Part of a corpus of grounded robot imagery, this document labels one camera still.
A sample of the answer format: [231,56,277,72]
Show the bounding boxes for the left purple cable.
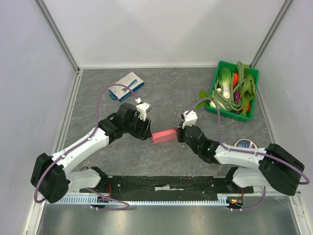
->
[33,83,141,211]

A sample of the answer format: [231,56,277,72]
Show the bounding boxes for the slotted cable duct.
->
[53,194,235,206]

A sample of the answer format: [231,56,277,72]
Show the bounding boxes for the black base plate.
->
[93,176,254,201]

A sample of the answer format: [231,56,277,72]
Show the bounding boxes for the masking tape roll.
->
[234,139,257,148]

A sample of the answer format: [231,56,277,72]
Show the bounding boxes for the toy bok choy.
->
[199,68,232,111]

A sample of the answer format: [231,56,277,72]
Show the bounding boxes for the green plastic bin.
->
[206,61,259,122]

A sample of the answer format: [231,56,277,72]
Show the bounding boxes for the blue razor box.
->
[109,72,144,101]

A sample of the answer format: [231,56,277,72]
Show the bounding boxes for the toy spinach leaf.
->
[240,74,256,109]

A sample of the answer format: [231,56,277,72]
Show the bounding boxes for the toy carrot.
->
[233,73,239,88]

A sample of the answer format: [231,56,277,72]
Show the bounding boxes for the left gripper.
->
[123,112,152,141]

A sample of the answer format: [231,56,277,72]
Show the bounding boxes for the pink paper box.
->
[152,128,177,144]

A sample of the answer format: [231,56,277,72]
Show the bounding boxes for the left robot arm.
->
[31,102,152,203]

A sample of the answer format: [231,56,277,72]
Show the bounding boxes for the purple cable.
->
[33,83,141,211]
[184,98,311,212]

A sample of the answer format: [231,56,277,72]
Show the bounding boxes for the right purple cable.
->
[184,98,311,212]

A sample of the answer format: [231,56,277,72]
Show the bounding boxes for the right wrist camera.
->
[181,110,198,129]

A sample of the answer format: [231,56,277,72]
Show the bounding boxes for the toy green beans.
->
[211,61,246,112]

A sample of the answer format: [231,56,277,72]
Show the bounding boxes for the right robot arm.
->
[176,125,305,196]

